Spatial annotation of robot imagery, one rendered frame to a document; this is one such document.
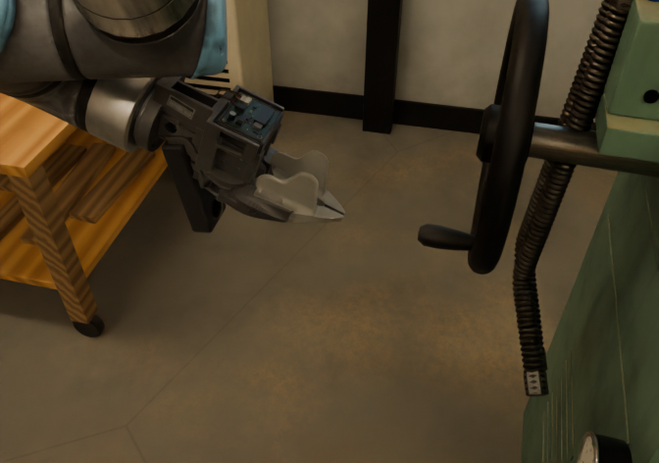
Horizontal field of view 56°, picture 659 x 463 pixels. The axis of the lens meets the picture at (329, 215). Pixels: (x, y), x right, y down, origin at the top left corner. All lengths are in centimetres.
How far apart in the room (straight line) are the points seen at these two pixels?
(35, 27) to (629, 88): 48
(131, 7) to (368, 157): 161
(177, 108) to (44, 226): 75
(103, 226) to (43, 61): 106
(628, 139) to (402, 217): 122
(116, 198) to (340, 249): 59
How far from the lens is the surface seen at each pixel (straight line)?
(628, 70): 59
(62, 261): 136
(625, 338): 78
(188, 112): 59
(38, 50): 52
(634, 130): 60
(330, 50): 207
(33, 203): 127
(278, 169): 63
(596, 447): 58
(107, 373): 150
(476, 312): 156
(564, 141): 65
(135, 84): 60
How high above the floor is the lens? 117
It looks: 42 degrees down
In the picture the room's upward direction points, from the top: straight up
